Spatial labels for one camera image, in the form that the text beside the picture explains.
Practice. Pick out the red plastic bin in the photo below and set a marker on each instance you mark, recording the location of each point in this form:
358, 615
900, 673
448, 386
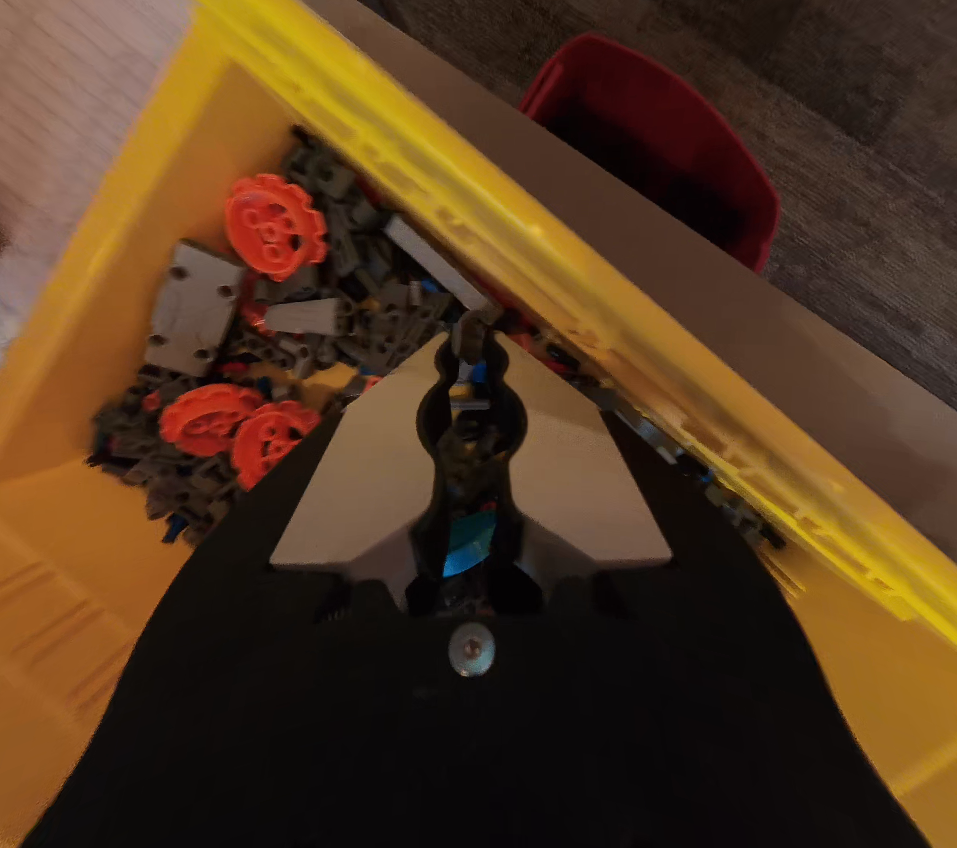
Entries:
650, 115

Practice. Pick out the small grey connector piece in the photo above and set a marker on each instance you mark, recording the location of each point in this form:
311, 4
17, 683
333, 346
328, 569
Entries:
472, 332

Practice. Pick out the pile of brick parts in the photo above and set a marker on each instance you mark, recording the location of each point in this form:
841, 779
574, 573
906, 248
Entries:
299, 310

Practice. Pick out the grey desk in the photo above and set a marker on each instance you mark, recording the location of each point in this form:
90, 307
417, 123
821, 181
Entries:
710, 310

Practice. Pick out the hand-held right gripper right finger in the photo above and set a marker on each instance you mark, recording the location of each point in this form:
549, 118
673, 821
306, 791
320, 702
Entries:
583, 489

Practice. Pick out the teal curved beam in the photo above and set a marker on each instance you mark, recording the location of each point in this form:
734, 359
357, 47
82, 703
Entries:
467, 538

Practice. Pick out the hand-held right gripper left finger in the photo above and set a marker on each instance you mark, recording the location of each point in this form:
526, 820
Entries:
359, 489

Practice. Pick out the yellow plastic bin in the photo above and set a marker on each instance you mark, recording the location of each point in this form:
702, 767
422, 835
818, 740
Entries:
75, 564

